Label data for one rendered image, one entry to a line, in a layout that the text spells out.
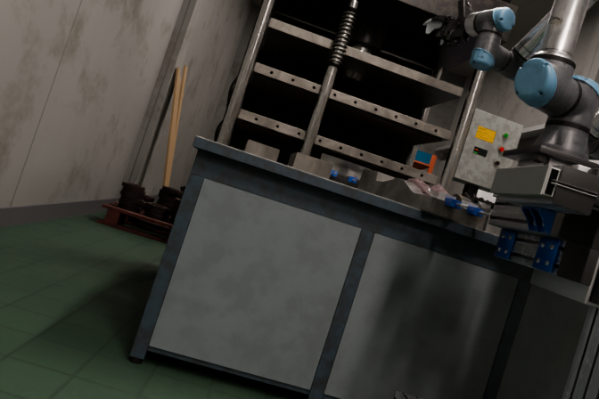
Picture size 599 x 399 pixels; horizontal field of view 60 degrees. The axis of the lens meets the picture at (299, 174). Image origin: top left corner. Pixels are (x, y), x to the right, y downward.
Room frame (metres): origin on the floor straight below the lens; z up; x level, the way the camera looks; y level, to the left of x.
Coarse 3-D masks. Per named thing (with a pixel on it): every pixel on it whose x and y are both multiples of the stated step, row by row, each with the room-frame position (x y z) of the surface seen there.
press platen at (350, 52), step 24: (288, 24) 2.67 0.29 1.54; (264, 48) 3.12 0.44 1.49; (288, 48) 2.95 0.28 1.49; (312, 48) 2.79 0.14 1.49; (312, 72) 3.33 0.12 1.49; (360, 72) 2.96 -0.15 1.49; (384, 72) 2.80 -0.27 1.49; (408, 72) 2.76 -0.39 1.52; (384, 96) 3.34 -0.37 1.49; (408, 96) 3.15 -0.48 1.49; (432, 96) 2.97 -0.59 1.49; (456, 96) 2.81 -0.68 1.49
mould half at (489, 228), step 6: (456, 198) 2.27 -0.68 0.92; (462, 198) 2.24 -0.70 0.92; (468, 198) 2.27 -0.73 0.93; (480, 204) 2.25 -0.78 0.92; (486, 204) 2.27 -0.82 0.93; (486, 210) 1.99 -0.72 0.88; (486, 216) 1.98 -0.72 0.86; (486, 222) 1.96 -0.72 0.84; (486, 228) 1.95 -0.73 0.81; (492, 228) 1.96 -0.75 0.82; (498, 228) 1.96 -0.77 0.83; (498, 234) 1.96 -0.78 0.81
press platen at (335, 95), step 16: (256, 64) 2.63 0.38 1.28; (256, 80) 2.85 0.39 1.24; (288, 80) 2.65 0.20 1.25; (304, 80) 2.66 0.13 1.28; (336, 96) 2.68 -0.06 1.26; (352, 96) 2.69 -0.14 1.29; (368, 112) 2.73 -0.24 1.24; (384, 112) 2.72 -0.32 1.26; (416, 128) 2.74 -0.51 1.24; (432, 128) 2.75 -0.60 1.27; (416, 144) 3.24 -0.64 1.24
